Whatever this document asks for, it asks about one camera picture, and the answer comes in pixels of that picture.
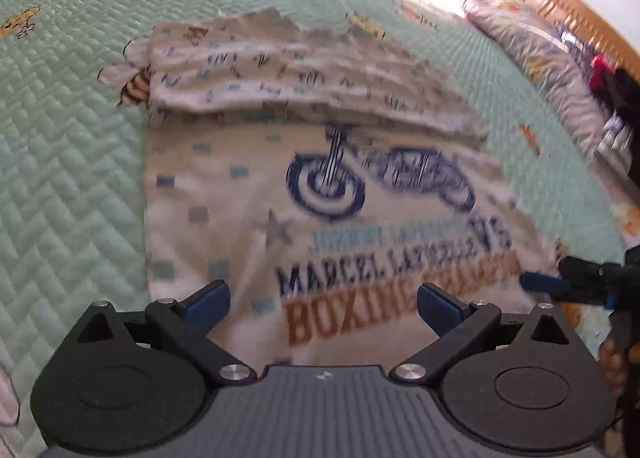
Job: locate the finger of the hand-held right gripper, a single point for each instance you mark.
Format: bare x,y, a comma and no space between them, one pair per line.
582,269
537,280

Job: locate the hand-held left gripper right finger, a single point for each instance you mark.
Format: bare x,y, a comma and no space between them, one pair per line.
439,309

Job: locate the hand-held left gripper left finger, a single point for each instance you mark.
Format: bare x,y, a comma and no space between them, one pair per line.
207,306

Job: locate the white printed long-sleeve shirt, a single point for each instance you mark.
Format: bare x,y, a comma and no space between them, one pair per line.
240,178

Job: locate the person's right hand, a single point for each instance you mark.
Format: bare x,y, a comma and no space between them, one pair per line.
610,360

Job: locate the white dark-striped cloth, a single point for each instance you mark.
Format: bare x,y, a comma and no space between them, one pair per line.
615,133

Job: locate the black garment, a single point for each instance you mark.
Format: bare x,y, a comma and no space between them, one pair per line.
625,98

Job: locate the red garment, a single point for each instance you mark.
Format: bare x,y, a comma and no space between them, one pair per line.
601,73

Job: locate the green quilted bee bedspread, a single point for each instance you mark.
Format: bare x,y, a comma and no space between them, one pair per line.
75,148

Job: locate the floral duvet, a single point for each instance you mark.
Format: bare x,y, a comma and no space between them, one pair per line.
535,48

